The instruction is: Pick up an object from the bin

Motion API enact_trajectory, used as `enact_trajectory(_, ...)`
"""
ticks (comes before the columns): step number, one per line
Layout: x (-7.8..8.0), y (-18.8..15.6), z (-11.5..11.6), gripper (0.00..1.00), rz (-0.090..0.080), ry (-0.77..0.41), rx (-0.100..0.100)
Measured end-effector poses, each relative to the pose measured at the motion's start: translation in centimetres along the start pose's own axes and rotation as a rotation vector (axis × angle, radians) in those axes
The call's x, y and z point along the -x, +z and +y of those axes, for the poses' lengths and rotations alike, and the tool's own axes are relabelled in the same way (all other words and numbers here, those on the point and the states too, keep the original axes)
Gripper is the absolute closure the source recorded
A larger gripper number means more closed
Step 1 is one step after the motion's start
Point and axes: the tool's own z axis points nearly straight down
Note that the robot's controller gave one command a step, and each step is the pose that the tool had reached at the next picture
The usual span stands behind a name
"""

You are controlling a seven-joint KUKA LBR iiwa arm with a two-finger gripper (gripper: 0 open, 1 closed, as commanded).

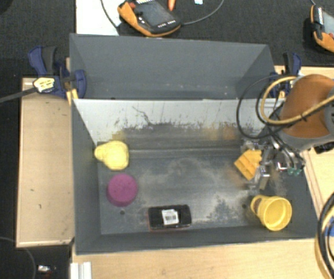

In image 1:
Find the black box with barcode label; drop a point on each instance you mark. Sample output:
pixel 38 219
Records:
pixel 169 217

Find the pale wood board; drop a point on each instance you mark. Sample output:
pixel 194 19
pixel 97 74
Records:
pixel 44 170

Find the grey metal bin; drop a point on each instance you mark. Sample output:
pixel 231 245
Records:
pixel 178 185

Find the black cylinder on white bracket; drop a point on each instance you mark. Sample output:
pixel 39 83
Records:
pixel 325 148

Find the yellow toy fruit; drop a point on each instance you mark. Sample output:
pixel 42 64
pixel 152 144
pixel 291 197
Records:
pixel 111 155

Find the yellow ridged block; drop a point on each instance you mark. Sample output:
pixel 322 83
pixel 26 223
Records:
pixel 246 164

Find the yellow cup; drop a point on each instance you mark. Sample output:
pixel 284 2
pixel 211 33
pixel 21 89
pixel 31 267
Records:
pixel 272 214

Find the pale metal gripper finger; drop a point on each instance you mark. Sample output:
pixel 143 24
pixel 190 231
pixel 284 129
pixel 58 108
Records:
pixel 262 177
pixel 249 148

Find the purple cup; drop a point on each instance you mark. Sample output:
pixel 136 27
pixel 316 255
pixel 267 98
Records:
pixel 121 189

